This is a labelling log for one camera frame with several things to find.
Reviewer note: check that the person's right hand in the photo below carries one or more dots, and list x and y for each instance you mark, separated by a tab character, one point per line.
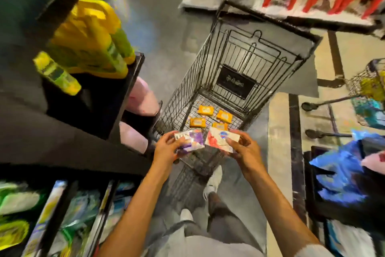
249	154

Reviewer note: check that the person's left hand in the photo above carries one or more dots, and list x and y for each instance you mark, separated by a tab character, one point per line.
167	157

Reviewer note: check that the purple white soap box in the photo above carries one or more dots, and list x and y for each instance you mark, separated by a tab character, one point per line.
192	138

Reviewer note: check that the white red printed soap box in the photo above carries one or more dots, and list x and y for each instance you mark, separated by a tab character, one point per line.
219	138

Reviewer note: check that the yellow soap box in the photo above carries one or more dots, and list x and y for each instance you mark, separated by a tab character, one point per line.
224	116
220	126
206	110
197	122

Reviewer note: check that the black store shelf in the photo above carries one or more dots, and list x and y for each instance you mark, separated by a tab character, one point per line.
54	139

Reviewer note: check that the person's left forearm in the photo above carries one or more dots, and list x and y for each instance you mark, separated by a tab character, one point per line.
135	218

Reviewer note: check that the person's right forearm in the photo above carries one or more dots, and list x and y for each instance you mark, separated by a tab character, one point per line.
283	212

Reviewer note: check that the person's right foot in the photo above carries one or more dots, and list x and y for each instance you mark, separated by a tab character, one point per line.
213	181

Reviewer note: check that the person's foot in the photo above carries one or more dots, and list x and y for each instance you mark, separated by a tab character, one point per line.
186	214
213	181

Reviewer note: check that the person's left foot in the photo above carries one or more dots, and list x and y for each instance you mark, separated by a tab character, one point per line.
186	214

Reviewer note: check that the gray trousers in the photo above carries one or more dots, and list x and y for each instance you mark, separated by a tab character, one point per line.
231	221

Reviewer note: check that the black display rack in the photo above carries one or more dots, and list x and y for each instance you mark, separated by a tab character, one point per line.
316	199

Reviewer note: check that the blue plastic bags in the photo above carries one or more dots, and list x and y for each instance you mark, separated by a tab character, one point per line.
343	169

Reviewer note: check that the pile of green white pouches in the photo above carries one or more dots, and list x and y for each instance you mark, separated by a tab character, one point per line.
72	224

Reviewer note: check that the blue white product packs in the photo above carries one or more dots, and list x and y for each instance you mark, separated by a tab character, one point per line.
355	239

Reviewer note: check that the row of green yellow bottles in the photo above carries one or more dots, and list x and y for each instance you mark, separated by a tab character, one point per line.
90	40

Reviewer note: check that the green lidded wipe tub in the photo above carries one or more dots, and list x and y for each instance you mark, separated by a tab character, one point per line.
18	203
12	234

